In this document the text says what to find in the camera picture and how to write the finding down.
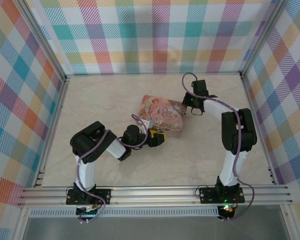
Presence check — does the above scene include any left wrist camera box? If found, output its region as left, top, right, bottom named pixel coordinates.
left=138, top=119, right=155, bottom=131

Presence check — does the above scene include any aluminium frame post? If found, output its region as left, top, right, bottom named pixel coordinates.
left=239, top=0, right=288, bottom=79
left=13, top=0, right=72, bottom=85

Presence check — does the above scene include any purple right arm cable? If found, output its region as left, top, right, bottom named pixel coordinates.
left=181, top=72, right=256, bottom=222

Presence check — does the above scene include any grey metal panel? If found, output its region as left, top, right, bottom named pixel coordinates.
left=22, top=216, right=291, bottom=240

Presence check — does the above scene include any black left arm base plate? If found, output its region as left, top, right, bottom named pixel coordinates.
left=65, top=188, right=112, bottom=206

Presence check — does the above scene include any wide aluminium mounting rail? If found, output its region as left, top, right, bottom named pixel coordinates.
left=16, top=184, right=295, bottom=208

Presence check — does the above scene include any thin aluminium edge strip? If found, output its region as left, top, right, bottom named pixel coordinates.
left=64, top=71, right=243, bottom=77

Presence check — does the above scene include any pink fairy picture tin box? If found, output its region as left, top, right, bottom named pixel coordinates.
left=137, top=94, right=188, bottom=139

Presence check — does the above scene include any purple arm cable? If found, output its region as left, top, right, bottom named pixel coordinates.
left=181, top=72, right=256, bottom=222
left=74, top=113, right=151, bottom=224

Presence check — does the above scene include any slotted grey cable duct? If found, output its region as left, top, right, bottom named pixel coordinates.
left=29, top=206, right=221, bottom=218

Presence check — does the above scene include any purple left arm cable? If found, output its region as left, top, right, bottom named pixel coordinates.
left=74, top=113, right=151, bottom=224

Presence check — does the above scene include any aluminium table edge rail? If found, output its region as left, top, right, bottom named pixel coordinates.
left=239, top=74, right=279, bottom=186
left=31, top=76, right=72, bottom=188

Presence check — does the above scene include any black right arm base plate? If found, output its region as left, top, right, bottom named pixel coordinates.
left=198, top=186, right=246, bottom=204

